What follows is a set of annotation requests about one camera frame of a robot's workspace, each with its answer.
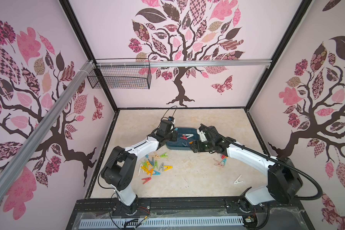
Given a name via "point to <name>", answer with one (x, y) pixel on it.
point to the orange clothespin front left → (151, 171)
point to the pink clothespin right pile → (219, 164)
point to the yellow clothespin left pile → (167, 167)
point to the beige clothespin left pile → (156, 155)
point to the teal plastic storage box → (185, 135)
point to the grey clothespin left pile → (161, 166)
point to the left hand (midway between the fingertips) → (175, 135)
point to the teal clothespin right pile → (224, 160)
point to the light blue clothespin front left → (156, 173)
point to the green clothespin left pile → (164, 155)
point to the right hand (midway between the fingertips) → (194, 145)
